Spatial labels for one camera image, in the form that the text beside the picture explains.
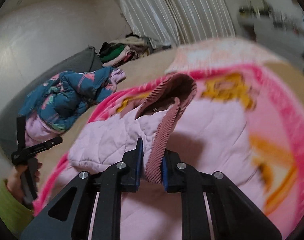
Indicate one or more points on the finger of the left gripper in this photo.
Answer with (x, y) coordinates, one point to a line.
(48, 144)

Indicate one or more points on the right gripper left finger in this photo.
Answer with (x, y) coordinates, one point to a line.
(89, 207)

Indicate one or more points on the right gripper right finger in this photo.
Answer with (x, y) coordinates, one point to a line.
(213, 207)

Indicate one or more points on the pink quilted jacket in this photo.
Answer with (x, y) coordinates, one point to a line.
(167, 142)

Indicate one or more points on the pile of folded clothes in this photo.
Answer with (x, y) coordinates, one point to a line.
(118, 52)

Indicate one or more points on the person's left hand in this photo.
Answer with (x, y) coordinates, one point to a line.
(13, 183)

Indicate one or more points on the grey headboard cushion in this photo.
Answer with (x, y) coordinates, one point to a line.
(86, 60)

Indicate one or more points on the blue flamingo comforter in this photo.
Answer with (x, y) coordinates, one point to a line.
(52, 108)

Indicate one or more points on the tan bed sheet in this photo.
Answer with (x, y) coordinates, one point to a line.
(148, 69)

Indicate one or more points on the pink cartoon fleece blanket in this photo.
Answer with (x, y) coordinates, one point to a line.
(276, 133)

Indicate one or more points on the light pink patterned blanket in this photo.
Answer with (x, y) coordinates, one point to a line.
(220, 53)

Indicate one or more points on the white striped curtain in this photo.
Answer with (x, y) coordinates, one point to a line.
(176, 22)

